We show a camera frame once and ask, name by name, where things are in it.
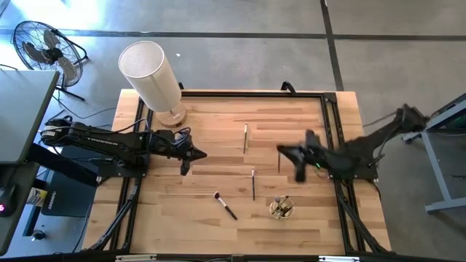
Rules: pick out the dark grey desk surface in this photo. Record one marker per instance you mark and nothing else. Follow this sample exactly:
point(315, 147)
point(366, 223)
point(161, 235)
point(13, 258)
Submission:
point(25, 174)

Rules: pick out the grey desk top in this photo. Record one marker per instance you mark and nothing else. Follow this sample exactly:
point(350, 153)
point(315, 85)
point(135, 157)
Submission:
point(22, 113)

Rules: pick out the black computer case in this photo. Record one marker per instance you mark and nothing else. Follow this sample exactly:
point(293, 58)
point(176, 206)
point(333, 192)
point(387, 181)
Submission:
point(69, 196)

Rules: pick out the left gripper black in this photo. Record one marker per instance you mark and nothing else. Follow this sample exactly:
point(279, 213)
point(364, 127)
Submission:
point(183, 149)

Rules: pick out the black floor fan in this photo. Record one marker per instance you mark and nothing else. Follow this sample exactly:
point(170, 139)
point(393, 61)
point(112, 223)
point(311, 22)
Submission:
point(51, 54)

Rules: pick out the black desk support beam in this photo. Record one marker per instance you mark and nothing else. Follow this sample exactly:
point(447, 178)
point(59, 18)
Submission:
point(62, 165)

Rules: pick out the clear glass cup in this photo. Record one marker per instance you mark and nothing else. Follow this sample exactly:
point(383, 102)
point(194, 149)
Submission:
point(282, 208)

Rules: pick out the black floor knob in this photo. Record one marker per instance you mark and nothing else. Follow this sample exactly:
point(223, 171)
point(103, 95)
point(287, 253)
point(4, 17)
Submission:
point(38, 235)

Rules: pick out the large pink-bristled makeup brush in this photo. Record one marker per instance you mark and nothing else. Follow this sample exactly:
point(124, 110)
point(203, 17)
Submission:
point(226, 207)

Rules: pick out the black computer mouse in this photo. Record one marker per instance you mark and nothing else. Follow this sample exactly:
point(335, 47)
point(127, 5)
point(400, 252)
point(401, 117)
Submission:
point(7, 200)

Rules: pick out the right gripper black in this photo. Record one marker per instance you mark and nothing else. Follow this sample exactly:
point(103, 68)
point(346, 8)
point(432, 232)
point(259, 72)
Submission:
point(309, 153)

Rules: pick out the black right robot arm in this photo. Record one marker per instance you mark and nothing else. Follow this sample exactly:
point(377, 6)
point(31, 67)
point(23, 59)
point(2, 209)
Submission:
point(364, 149)

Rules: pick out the white cylinder lamp wooden base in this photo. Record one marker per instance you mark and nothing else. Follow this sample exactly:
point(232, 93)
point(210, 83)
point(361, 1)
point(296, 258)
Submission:
point(153, 80)

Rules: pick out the grey metal table frame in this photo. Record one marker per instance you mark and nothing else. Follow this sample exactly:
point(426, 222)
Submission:
point(437, 160)

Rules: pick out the thin black makeup brush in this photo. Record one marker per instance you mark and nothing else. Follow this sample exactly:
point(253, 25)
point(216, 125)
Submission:
point(253, 185)

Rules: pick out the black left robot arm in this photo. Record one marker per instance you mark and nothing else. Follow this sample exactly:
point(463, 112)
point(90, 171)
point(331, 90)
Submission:
point(109, 142)

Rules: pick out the silver metal bracket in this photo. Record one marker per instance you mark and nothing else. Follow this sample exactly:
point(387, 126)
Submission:
point(135, 258)
point(339, 259)

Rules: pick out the white yellow labelled container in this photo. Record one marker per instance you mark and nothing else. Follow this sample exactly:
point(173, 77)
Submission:
point(37, 197)

